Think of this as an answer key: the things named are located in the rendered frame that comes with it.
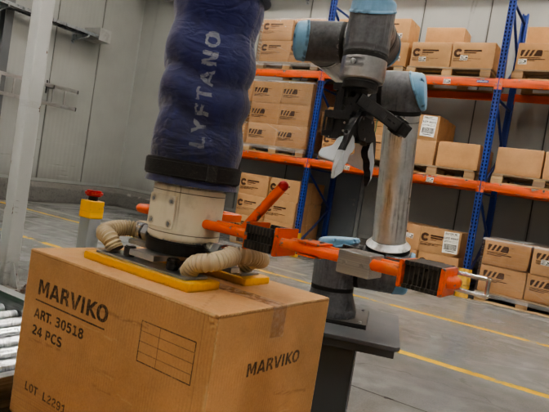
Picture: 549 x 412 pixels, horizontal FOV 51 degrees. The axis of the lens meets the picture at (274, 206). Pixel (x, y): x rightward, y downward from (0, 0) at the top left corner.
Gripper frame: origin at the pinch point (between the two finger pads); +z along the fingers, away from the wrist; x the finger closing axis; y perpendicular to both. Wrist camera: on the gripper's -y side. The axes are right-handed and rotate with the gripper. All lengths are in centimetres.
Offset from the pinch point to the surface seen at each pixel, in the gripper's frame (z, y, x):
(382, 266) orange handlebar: 14.2, -10.6, 3.9
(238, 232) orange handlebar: 14.0, 23.4, 3.7
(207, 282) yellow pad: 25.2, 25.3, 8.7
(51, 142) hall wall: -17, 983, -603
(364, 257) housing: 13.3, -6.8, 4.0
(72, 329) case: 41, 51, 21
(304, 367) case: 42.3, 10.2, -11.7
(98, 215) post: 25, 132, -48
